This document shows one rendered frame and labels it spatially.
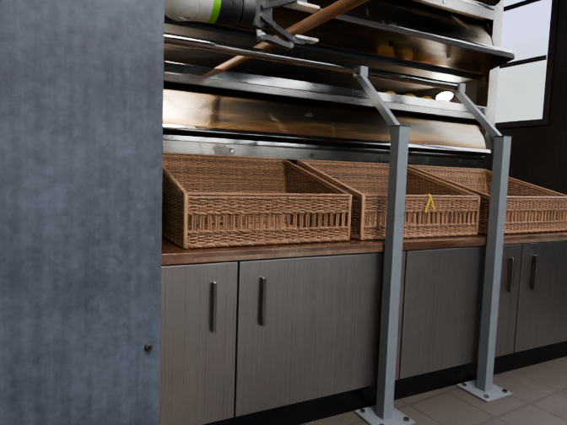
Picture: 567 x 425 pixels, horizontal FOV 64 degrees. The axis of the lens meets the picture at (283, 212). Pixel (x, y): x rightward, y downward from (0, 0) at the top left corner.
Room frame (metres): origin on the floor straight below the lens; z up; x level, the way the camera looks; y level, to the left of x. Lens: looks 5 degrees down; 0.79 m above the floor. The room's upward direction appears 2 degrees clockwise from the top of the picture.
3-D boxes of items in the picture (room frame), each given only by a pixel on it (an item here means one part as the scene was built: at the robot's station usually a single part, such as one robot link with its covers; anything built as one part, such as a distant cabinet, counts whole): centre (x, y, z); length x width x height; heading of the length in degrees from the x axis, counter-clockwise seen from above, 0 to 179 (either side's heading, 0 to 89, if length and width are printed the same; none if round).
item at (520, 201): (2.08, -0.92, 0.72); 0.56 x 0.49 x 0.28; 119
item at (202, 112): (2.04, -0.26, 1.02); 1.79 x 0.11 x 0.19; 117
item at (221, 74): (2.06, -0.25, 1.16); 1.80 x 0.06 x 0.04; 117
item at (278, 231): (1.53, 0.13, 0.72); 0.56 x 0.49 x 0.28; 118
